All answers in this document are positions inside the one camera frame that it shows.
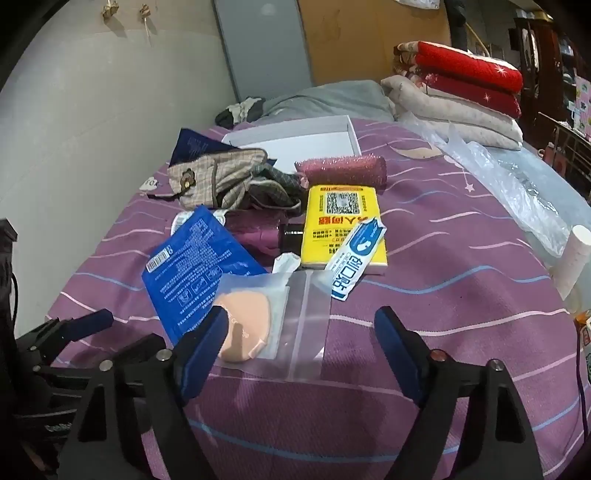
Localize clear plastic sheet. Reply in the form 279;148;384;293
406;113;591;268

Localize dark clothing heap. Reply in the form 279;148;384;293
215;97;265;130

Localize makeup puff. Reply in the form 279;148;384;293
210;270;333;370

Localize folded red quilt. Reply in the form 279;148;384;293
392;41;524;118

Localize brown board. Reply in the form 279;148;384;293
295;0;451;86

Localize pink glitter pouch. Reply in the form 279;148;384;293
294;154;387;190

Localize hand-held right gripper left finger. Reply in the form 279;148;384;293
58;305;230;480

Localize green plaid pouch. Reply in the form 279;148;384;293
247;164;308;215

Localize dark blue packet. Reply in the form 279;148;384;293
169;128;278;169

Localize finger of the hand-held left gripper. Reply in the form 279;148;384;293
99;333;168;370
28;308;114;352

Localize grey panel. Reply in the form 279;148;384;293
212;0;315;103

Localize yellow printed packet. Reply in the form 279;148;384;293
300;185;389;273

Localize white paper roll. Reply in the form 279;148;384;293
551;224;591;300

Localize white shallow box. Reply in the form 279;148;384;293
221;115;362;162

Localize small white sachet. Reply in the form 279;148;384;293
272;253;301;275
172;211;199;234

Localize purple striped bed sheet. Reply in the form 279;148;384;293
44;117;591;480

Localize purple spray bottle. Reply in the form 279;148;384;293
224;210;305;266

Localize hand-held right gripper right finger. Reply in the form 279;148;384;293
374;305;546;480

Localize folded cream quilt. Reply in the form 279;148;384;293
381;74;525;149

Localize blue foil packet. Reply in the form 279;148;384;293
141;205;269;347

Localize beige plaid pouch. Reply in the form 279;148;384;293
166;148;269;210

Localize dark wooden cabinet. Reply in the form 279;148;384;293
512;14;591;139

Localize grey blanket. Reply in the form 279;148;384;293
263;79;395;123

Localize white and blue bandage packet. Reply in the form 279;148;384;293
324;218;387;303

